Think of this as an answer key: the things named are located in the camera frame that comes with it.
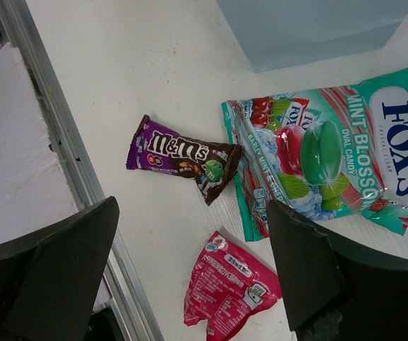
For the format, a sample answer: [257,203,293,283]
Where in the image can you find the white foam board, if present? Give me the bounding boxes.
[0,44,78,244]

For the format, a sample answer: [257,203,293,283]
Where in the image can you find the light blue paper bag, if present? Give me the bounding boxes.
[218,0,408,72]

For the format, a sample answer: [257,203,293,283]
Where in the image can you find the aluminium table edge rail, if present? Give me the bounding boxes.
[0,1,163,340]

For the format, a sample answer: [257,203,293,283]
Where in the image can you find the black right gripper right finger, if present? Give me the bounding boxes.
[267,200,408,340]

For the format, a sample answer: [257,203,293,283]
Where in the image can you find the teal Fox's mint candy bag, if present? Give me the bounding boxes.
[221,68,408,242]

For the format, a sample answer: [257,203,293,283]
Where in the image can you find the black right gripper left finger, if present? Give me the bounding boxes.
[0,196,120,340]

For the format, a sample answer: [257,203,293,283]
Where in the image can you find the red pink candy packet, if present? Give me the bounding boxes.
[184,231,282,340]

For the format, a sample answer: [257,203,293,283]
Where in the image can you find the purple brown M&M's packet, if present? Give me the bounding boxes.
[126,114,243,205]

